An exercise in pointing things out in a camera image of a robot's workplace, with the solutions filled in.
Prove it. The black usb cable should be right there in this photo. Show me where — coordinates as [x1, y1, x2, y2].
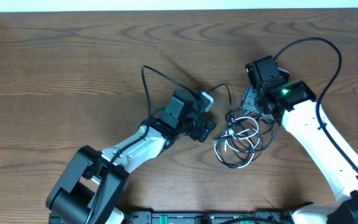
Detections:
[206, 83, 281, 169]

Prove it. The white usb cable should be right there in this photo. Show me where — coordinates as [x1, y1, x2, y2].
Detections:
[213, 115, 262, 169]

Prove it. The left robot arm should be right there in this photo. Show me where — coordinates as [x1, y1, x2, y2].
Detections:
[45, 90, 216, 223]

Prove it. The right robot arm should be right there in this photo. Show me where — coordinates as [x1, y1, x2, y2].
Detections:
[244, 56, 358, 224]

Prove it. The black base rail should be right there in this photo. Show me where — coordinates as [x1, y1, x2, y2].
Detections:
[48, 203, 351, 224]

